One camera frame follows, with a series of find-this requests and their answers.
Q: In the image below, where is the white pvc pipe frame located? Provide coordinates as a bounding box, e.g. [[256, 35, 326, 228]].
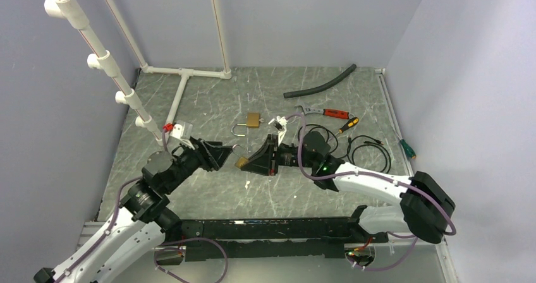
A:
[[44, 0, 232, 146]]

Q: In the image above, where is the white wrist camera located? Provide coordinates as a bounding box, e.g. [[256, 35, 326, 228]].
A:
[[162, 121, 195, 149], [269, 116, 288, 145]]

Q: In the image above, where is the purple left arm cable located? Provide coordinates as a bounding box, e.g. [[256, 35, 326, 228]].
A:
[[54, 138, 229, 283]]

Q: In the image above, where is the yellow black screwdriver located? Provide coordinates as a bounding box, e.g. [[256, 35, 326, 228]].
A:
[[335, 117, 360, 136]]

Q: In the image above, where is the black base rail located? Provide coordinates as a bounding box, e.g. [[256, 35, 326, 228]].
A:
[[162, 206, 389, 262]]

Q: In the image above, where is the black cable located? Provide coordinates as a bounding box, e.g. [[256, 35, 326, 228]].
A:
[[298, 123, 393, 174]]

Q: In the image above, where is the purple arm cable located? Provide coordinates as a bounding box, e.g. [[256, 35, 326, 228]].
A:
[[283, 112, 457, 273], [54, 138, 229, 283]]

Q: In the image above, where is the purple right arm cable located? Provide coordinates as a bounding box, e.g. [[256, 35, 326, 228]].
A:
[[283, 112, 457, 273]]

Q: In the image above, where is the small brass padlock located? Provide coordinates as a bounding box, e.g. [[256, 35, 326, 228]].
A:
[[232, 144, 248, 169]]

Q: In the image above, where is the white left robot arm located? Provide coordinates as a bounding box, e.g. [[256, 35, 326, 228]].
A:
[[33, 138, 233, 282]]

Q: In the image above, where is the black corrugated hose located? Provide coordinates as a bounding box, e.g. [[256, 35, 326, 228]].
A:
[[283, 64, 358, 99]]

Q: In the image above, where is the green handled screwdriver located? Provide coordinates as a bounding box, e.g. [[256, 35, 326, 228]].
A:
[[394, 130, 417, 159]]

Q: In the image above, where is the large brass padlock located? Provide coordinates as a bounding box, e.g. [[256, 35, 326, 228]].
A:
[[231, 112, 261, 137]]

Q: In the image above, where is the red handled adjustable wrench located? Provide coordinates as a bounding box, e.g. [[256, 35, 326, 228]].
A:
[[296, 104, 354, 120]]

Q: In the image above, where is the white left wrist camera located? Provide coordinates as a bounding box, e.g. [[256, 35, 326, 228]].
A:
[[162, 121, 195, 149]]

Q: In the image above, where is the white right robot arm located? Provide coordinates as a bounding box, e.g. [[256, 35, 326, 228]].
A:
[[236, 131, 457, 244]]

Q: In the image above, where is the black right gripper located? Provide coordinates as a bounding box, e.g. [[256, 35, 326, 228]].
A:
[[241, 134, 317, 176]]

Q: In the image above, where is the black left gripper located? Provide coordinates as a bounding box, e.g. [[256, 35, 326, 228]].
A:
[[163, 135, 233, 193]]

